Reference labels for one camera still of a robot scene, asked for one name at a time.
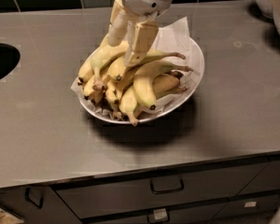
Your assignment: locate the round sink opening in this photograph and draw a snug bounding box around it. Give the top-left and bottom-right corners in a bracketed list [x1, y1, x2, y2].
[0, 43, 21, 80]

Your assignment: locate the black upper drawer handle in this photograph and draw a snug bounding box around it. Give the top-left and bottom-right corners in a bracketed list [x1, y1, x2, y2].
[150, 176, 184, 195]

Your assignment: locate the right grey drawer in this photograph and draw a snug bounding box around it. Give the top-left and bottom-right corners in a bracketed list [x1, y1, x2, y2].
[239, 153, 280, 195]

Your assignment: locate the black cabinet handle left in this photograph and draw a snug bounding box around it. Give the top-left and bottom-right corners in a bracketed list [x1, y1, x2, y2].
[24, 188, 44, 209]

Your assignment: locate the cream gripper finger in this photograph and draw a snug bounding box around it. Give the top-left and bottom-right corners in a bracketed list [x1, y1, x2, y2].
[125, 21, 159, 67]
[108, 0, 137, 47]

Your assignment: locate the white oval bowl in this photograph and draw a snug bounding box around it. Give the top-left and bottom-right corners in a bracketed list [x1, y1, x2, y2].
[71, 26, 204, 124]

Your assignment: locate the yellow banana front curved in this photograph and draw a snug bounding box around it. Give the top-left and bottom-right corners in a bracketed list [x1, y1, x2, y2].
[133, 61, 193, 110]

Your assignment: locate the upper grey drawer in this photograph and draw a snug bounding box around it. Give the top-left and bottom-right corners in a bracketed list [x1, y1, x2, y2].
[52, 157, 268, 223]

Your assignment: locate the lower grey drawer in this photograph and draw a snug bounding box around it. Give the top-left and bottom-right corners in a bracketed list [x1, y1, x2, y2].
[80, 198, 228, 224]

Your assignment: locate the grey drawer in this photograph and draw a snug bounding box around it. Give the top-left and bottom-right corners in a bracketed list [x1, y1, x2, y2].
[52, 157, 268, 223]
[239, 153, 280, 195]
[80, 198, 228, 224]

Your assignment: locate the white paper liner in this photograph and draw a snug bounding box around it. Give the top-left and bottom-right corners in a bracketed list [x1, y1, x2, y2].
[71, 16, 201, 120]

